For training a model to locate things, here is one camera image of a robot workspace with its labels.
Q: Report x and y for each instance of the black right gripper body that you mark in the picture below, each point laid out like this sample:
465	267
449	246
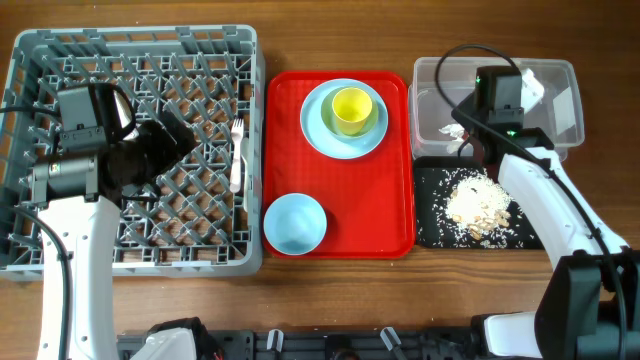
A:
464	113

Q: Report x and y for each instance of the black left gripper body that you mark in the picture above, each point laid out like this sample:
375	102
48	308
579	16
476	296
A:
153	152

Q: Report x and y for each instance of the white paper napkin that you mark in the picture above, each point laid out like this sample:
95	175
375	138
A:
457	133

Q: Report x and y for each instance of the rice and food scraps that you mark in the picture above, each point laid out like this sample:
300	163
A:
480	204

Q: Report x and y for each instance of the white plastic fork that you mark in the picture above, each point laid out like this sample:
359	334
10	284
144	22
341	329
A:
237	135

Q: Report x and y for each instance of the light blue small bowl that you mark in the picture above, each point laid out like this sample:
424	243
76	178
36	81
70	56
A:
295	224

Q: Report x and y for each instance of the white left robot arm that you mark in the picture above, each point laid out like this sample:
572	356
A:
78	193

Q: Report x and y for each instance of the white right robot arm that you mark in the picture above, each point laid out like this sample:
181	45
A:
590	309

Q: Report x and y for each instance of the black plastic waste tray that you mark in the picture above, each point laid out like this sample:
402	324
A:
435	179

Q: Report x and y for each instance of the clear plastic waste bin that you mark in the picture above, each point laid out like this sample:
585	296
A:
559	114

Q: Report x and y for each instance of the grey plastic dishwasher rack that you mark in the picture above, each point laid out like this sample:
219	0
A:
185	222

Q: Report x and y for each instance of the red plastic serving tray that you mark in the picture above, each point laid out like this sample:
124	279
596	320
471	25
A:
368	201

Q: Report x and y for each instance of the yellow plastic cup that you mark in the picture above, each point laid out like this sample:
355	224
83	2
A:
352	109

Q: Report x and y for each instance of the light green bowl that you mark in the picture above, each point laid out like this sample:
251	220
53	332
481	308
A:
326	116

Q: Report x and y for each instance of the light blue plate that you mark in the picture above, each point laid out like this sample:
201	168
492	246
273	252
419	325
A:
322	140

